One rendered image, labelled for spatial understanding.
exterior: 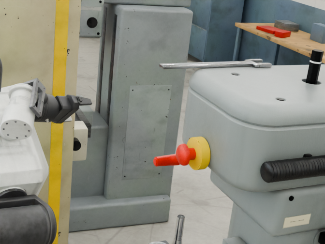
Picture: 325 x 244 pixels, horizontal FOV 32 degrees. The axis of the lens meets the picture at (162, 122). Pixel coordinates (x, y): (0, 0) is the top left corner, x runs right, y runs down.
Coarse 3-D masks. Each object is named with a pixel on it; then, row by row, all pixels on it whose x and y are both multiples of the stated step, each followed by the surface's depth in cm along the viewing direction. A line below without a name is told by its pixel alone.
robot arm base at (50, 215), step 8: (0, 200) 119; (8, 200) 120; (16, 200) 121; (24, 200) 122; (32, 200) 123; (40, 200) 123; (0, 208) 119; (48, 208) 120; (48, 216) 119; (48, 224) 118; (56, 224) 119; (48, 232) 118; (56, 232) 119; (48, 240) 119
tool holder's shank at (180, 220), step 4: (180, 216) 169; (184, 216) 169; (180, 220) 168; (184, 220) 169; (176, 224) 169; (180, 224) 168; (176, 228) 169; (180, 228) 169; (176, 232) 170; (180, 232) 169; (176, 236) 170; (180, 236) 170; (176, 240) 170; (180, 240) 170
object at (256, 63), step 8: (160, 64) 106; (168, 64) 106; (176, 64) 106; (184, 64) 107; (192, 64) 108; (200, 64) 108; (208, 64) 109; (216, 64) 110; (224, 64) 111; (232, 64) 111; (240, 64) 112; (248, 64) 113; (256, 64) 113; (264, 64) 114
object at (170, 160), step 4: (160, 156) 112; (164, 156) 112; (168, 156) 112; (172, 156) 112; (156, 160) 111; (160, 160) 111; (164, 160) 111; (168, 160) 112; (172, 160) 112; (176, 160) 112; (156, 164) 111; (160, 164) 111; (164, 164) 112; (168, 164) 112; (172, 164) 112; (176, 164) 113
